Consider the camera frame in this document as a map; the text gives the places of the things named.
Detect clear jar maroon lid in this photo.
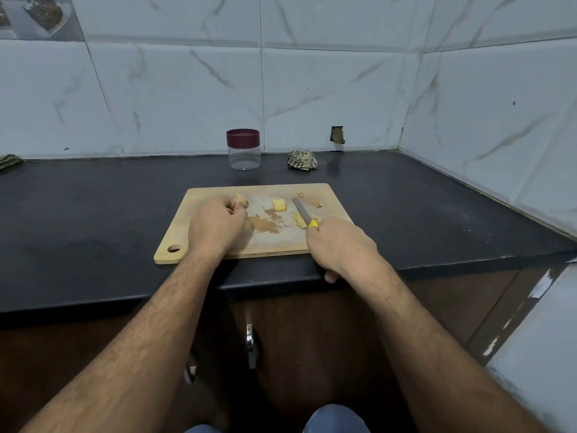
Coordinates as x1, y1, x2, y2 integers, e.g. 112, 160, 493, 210
226, 129, 261, 171

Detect black countertop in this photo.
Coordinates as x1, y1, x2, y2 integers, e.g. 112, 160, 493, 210
0, 149, 577, 316

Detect decorative picture tiles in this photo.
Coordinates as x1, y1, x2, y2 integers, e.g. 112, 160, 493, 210
0, 0, 87, 43

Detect wooden cutting board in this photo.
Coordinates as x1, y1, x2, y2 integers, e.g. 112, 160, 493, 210
153, 183, 355, 266

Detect person's left forearm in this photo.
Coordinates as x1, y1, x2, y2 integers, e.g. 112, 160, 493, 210
20, 251, 223, 433

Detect crumpled patterned cloth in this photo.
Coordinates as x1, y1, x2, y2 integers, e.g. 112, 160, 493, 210
287, 149, 319, 172

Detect yellow handled knife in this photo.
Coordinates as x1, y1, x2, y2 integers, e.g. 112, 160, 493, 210
291, 196, 321, 231

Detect brown wooden cabinet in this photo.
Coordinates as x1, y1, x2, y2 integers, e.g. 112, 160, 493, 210
0, 262, 577, 433

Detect person's right forearm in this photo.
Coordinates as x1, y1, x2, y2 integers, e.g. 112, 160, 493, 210
346, 260, 551, 433

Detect person's blue clothing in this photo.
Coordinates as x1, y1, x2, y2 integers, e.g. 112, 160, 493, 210
184, 404, 373, 433

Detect person's right hand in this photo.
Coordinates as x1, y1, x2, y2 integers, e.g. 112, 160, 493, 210
305, 216, 383, 285

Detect pile of ginger strips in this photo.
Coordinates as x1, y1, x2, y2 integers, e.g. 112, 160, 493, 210
246, 208, 311, 236

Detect person's left hand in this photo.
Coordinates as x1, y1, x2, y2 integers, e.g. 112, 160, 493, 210
186, 195, 250, 263

